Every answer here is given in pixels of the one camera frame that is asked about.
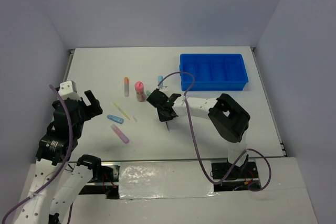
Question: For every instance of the pink lid clip jar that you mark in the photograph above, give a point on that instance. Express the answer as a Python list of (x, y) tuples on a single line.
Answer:
[(139, 89)]

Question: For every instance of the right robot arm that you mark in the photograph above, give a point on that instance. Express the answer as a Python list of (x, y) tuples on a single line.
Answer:
[(230, 120)]

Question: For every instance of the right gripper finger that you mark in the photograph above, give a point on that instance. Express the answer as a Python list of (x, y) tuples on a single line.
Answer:
[(162, 114), (171, 114)]

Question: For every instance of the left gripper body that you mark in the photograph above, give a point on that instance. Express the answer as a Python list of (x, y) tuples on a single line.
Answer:
[(88, 111)]

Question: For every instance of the silver foil tape sheet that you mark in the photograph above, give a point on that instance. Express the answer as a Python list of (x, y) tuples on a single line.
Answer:
[(163, 180)]

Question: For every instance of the light blue eraser stick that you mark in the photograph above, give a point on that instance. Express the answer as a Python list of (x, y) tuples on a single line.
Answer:
[(160, 82)]

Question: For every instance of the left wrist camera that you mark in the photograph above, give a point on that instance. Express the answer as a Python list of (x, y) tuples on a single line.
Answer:
[(68, 90)]

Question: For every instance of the orange capped marker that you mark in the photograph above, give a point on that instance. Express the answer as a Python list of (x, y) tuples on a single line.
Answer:
[(126, 86)]

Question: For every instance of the pink purple highlighter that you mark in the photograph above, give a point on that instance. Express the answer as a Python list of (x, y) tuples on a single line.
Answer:
[(120, 134)]

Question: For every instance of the blue plastic compartment tray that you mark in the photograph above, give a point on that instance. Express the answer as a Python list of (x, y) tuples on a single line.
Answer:
[(213, 72)]

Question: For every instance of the yellow highlighter pen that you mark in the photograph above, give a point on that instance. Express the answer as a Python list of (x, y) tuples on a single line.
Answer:
[(121, 110)]

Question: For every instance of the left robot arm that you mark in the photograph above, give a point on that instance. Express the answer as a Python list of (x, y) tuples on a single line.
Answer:
[(49, 201)]

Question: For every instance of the purple clear pen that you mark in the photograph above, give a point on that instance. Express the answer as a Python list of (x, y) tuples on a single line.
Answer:
[(167, 125)]

